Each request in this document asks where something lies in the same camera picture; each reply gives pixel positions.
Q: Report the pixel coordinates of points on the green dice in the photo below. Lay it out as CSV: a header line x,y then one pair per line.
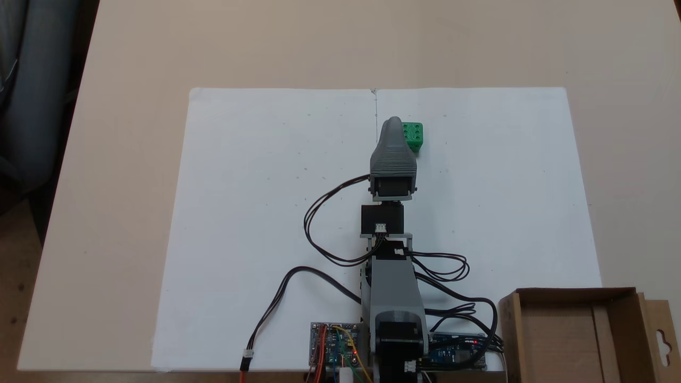
x,y
414,134

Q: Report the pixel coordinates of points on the brown cardboard box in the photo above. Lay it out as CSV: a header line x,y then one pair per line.
x,y
569,340

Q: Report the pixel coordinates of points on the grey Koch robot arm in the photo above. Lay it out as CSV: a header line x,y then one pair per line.
x,y
393,287

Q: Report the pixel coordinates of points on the white paper sheet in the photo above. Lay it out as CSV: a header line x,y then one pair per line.
x,y
255,213

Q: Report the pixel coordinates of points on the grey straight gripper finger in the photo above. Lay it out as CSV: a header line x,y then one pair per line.
x,y
392,133

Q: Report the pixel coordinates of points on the blue circuit board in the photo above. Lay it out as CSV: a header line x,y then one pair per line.
x,y
452,356

